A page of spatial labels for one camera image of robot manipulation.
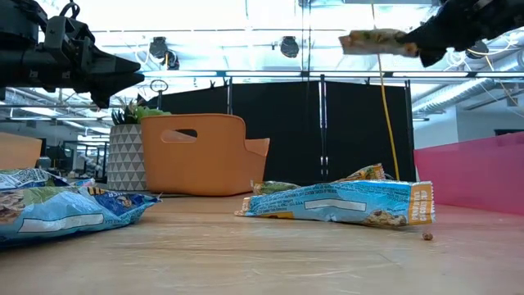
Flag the thin yellow cable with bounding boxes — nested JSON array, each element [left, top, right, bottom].
[[482, 51, 521, 107]]

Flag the metal ring on stem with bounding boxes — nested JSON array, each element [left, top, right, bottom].
[[149, 79, 169, 110]]

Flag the blue white granola bar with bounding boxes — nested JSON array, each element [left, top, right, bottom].
[[0, 166, 70, 190]]

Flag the blue orange-ended granola bar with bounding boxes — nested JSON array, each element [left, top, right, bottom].
[[234, 179, 436, 229]]

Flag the black partition screen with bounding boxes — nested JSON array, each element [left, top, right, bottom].
[[142, 79, 417, 186]]

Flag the silver ventilation duct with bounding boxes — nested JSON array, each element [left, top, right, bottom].
[[411, 75, 524, 116]]

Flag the green succulent plant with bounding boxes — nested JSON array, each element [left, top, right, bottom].
[[111, 96, 172, 126]]

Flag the thick yellow hanging cable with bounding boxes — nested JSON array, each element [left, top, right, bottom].
[[370, 0, 401, 181]]

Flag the white triangle-patterned plant pot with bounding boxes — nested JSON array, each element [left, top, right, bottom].
[[106, 124, 147, 192]]

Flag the orange plastic bin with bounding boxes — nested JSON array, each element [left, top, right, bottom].
[[139, 113, 271, 197], [0, 131, 43, 171]]

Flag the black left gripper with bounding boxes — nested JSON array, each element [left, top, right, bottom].
[[0, 44, 146, 109]]

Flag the round black ceiling fixture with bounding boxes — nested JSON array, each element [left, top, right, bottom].
[[466, 39, 490, 60], [148, 36, 169, 59], [279, 35, 301, 59]]

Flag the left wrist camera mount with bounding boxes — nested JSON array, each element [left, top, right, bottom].
[[43, 1, 97, 53]]

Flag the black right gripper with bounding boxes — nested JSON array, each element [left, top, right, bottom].
[[397, 0, 499, 69]]

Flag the light blue granola bar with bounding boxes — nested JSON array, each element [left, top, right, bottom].
[[65, 176, 97, 190]]

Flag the horizontal overhead metal bar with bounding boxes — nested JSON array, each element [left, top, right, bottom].
[[141, 70, 524, 79]]

